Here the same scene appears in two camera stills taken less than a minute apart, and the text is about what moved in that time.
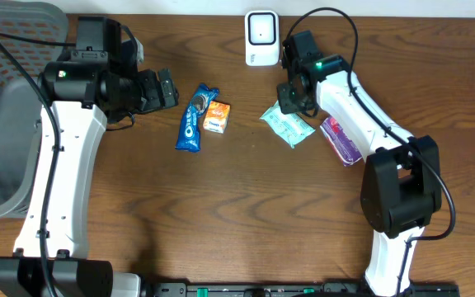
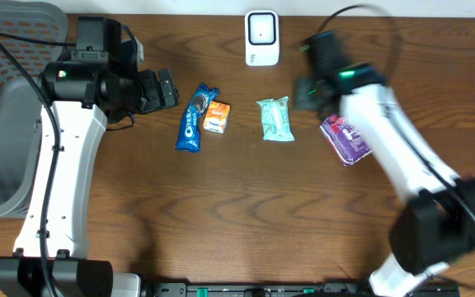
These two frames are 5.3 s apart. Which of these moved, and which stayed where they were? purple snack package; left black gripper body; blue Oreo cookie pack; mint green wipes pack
Moved: mint green wipes pack
Stayed: purple snack package; left black gripper body; blue Oreo cookie pack
